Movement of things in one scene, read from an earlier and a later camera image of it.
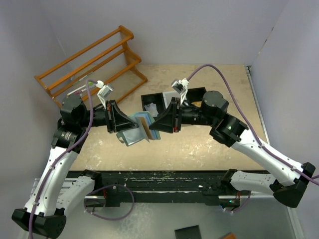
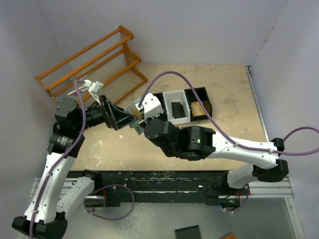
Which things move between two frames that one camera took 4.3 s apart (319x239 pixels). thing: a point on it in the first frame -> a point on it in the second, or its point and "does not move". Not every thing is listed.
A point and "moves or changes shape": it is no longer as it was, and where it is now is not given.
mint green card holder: (143, 119) -> (135, 124)
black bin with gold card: (196, 94) does not move
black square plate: (191, 232) does not move
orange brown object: (231, 235) does not move
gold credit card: (146, 128) moves or changes shape
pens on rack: (79, 91) does not move
